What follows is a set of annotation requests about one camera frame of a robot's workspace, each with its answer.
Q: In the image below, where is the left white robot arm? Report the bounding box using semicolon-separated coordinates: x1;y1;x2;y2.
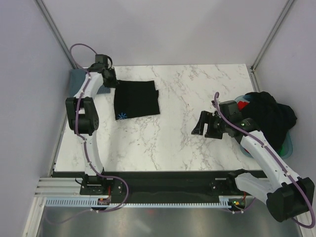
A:
65;54;119;176

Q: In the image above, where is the green garment in basket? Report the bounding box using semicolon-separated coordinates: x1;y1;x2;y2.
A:
278;146;291;157

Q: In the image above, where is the blue plastic laundry basket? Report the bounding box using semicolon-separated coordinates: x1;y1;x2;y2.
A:
234;95;295;158

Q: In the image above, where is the red garment in basket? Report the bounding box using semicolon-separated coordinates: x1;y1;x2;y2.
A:
237;101;249;111

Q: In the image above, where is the aluminium corner post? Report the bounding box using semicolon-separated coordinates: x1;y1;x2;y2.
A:
34;0;77;69
250;0;297;71

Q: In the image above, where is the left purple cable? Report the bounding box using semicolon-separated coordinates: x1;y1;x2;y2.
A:
69;43;130;224

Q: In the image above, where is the white slotted cable duct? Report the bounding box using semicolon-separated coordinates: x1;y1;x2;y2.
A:
45;196;245;208

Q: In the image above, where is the right aluminium corner post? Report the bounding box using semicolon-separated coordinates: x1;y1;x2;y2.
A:
250;0;297;71

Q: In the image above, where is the pile of black garments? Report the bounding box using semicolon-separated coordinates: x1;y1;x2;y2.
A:
241;91;297;151

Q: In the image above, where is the left aluminium corner post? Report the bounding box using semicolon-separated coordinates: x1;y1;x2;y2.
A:
34;0;77;69

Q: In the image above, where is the black t shirt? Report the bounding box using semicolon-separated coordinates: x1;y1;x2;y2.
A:
114;80;160;120

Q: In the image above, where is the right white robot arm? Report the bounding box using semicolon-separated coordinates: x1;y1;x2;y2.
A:
191;100;316;229

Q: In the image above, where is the folded blue-grey t shirt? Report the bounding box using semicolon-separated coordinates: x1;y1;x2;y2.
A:
70;69;111;95

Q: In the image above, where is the aluminium frame rail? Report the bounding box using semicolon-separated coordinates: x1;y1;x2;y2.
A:
34;176;306;198

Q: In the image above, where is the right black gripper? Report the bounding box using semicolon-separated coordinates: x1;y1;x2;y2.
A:
191;110;230;140

